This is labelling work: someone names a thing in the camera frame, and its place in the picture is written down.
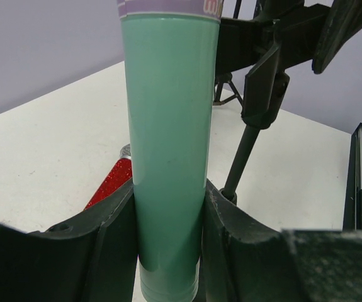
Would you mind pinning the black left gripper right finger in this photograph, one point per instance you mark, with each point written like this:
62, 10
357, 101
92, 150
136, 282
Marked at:
244, 260

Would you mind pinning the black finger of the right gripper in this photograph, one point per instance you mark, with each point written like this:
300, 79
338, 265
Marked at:
342, 23

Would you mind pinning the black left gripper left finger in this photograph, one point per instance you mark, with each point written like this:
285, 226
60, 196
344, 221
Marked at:
89, 257

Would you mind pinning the black clip mic stand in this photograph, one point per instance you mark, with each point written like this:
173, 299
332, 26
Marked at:
282, 34

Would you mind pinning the red glitter microphone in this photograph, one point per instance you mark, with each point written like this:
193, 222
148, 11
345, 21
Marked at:
118, 176

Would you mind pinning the black shock mount tripod stand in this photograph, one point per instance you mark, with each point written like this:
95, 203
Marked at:
225, 91

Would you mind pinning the mint green microphone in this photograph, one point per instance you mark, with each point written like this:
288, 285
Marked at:
170, 50

